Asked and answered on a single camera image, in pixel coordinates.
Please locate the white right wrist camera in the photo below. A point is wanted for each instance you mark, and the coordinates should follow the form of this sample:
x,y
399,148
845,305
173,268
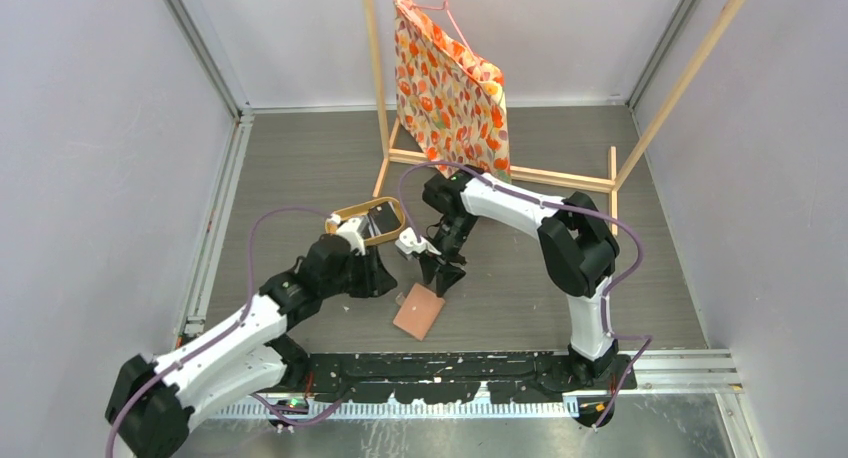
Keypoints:
x,y
410,244

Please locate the wooden hanging rack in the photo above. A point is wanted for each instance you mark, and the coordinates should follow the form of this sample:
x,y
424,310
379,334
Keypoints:
x,y
618,174

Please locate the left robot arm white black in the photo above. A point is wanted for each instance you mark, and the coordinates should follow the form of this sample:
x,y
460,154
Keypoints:
x,y
157,402

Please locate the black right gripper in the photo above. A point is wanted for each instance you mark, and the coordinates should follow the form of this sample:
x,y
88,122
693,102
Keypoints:
x,y
447,277

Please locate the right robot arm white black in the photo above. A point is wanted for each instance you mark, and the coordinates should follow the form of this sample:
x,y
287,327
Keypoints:
x,y
578,249

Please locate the pink wire hanger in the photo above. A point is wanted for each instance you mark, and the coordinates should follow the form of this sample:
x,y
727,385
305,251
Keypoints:
x,y
445,7

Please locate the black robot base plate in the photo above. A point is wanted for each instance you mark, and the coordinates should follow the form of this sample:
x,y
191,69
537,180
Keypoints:
x,y
443,378

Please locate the pink blue card holder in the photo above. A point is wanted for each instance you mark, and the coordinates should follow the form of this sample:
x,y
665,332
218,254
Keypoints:
x,y
418,311

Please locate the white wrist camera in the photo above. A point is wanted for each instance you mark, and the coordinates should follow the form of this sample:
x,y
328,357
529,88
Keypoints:
x,y
351,230
410,244

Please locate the orange floral fabric bag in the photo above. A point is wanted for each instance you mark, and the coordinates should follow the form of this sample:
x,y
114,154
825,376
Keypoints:
x,y
449,98

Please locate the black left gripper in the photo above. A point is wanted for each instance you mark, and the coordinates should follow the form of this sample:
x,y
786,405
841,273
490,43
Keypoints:
x,y
376,280

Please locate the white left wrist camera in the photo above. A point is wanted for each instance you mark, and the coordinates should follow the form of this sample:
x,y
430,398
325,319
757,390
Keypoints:
x,y
351,230

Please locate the yellow oval card tray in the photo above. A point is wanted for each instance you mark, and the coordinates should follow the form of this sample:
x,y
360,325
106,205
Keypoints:
x,y
362,209

